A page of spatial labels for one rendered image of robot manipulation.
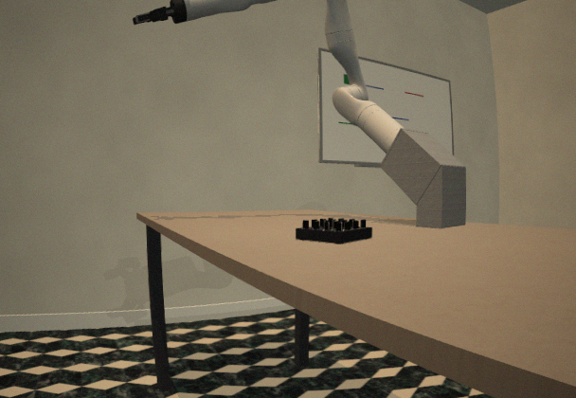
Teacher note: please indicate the black knob box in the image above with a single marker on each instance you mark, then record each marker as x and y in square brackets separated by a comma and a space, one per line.
[349, 233]

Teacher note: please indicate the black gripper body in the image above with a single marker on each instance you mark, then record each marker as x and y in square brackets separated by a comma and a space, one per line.
[180, 11]

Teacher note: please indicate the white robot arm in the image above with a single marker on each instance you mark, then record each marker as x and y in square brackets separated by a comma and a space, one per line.
[352, 101]

